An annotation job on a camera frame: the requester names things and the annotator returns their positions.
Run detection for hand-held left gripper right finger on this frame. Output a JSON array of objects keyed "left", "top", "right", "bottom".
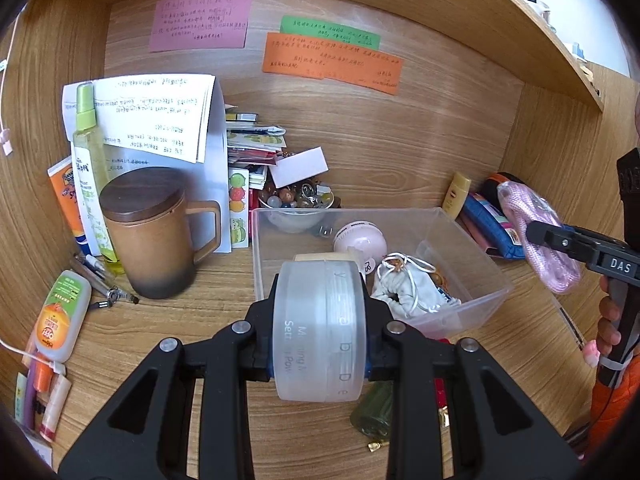
[{"left": 357, "top": 272, "right": 583, "bottom": 480}]

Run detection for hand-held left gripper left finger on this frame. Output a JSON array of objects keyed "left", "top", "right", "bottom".
[{"left": 57, "top": 272, "right": 281, "bottom": 480}]

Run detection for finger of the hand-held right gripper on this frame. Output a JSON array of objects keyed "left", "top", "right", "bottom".
[{"left": 526, "top": 220, "right": 593, "bottom": 266}]

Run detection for pink knitted pouch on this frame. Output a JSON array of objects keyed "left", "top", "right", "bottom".
[{"left": 496, "top": 181, "right": 583, "bottom": 294}]

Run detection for translucent round jar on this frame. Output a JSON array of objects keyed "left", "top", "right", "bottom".
[{"left": 272, "top": 259, "right": 368, "bottom": 403}]

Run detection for white drawstring pouch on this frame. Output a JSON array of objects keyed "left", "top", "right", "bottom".
[{"left": 372, "top": 252, "right": 463, "bottom": 323}]

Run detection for clear plastic box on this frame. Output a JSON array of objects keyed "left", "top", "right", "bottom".
[{"left": 250, "top": 206, "right": 516, "bottom": 341}]

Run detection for person's right forearm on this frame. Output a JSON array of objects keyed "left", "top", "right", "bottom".
[{"left": 587, "top": 355, "right": 640, "bottom": 456}]

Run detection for wooden desktop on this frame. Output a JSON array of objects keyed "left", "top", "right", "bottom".
[{"left": 15, "top": 190, "right": 596, "bottom": 480}]

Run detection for person's right hand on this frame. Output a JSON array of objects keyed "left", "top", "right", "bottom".
[{"left": 595, "top": 277, "right": 626, "bottom": 358}]

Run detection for dark green small bottle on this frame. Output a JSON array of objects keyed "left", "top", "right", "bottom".
[{"left": 350, "top": 382, "right": 393, "bottom": 441}]

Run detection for blue patchwork pouch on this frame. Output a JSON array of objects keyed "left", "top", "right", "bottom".
[{"left": 460, "top": 192, "right": 528, "bottom": 261}]

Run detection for red cloth item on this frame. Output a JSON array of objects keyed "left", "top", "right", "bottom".
[{"left": 432, "top": 337, "right": 453, "bottom": 428}]

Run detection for black orange zipper pouch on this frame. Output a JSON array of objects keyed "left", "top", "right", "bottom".
[{"left": 482, "top": 172, "right": 526, "bottom": 201}]

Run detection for yellow tube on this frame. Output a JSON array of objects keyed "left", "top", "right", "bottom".
[{"left": 441, "top": 171, "right": 472, "bottom": 219}]

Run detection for pink mini fan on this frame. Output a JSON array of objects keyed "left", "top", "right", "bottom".
[{"left": 332, "top": 219, "right": 388, "bottom": 278}]

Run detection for bowl of beads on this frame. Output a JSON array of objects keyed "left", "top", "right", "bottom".
[{"left": 257, "top": 182, "right": 337, "bottom": 235}]

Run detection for frog sticker sheet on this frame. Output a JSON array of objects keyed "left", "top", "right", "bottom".
[{"left": 227, "top": 166, "right": 251, "bottom": 250}]

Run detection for brown mug with lid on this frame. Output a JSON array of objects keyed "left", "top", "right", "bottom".
[{"left": 99, "top": 168, "right": 222, "bottom": 300}]

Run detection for bundle of pens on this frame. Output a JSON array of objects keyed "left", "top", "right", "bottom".
[{"left": 70, "top": 252, "right": 141, "bottom": 308}]

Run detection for small white box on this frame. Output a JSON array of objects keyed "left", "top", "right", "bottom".
[{"left": 268, "top": 146, "right": 329, "bottom": 188}]

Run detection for stack of books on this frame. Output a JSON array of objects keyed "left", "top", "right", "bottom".
[{"left": 225, "top": 110, "right": 288, "bottom": 191}]

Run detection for white bottle orange label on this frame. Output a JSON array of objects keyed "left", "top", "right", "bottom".
[{"left": 27, "top": 270, "right": 92, "bottom": 362}]

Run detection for wooden shelf board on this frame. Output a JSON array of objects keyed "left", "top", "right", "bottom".
[{"left": 450, "top": 0, "right": 640, "bottom": 113}]

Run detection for white tube red cap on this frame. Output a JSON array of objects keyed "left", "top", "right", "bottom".
[{"left": 39, "top": 374, "right": 73, "bottom": 442}]

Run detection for purple tube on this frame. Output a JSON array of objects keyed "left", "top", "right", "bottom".
[{"left": 25, "top": 357, "right": 55, "bottom": 431}]

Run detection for orange white tube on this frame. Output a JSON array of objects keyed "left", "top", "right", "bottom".
[{"left": 47, "top": 156, "right": 103, "bottom": 256}]

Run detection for green spray bottle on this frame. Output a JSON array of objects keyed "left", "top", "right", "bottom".
[{"left": 71, "top": 82, "right": 126, "bottom": 275}]

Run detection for white handwritten papers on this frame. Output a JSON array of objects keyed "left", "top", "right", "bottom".
[{"left": 61, "top": 74, "right": 233, "bottom": 253}]

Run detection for orange paper note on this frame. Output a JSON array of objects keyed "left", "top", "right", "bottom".
[{"left": 261, "top": 32, "right": 405, "bottom": 96}]

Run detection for green paper note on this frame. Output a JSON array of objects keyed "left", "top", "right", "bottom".
[{"left": 279, "top": 15, "right": 382, "bottom": 52}]

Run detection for pink paper note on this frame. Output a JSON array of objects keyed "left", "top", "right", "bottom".
[{"left": 149, "top": 0, "right": 253, "bottom": 53}]

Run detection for thin white cable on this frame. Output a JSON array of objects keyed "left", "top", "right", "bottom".
[{"left": 0, "top": 337, "right": 66, "bottom": 375}]

